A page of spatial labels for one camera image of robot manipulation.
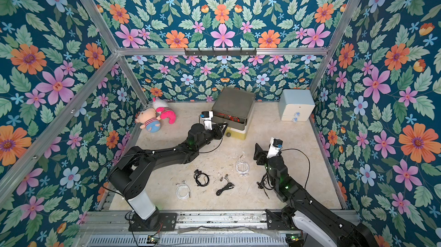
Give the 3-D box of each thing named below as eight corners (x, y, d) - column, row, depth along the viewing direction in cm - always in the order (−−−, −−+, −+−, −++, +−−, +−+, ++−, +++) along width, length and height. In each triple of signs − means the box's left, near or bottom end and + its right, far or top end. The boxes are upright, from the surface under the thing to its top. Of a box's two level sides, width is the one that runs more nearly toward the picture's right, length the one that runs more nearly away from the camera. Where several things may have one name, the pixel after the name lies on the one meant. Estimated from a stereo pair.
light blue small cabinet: (279, 122, 111) (285, 105, 98) (274, 100, 125) (279, 82, 112) (308, 122, 111) (317, 105, 98) (300, 100, 125) (307, 82, 112)
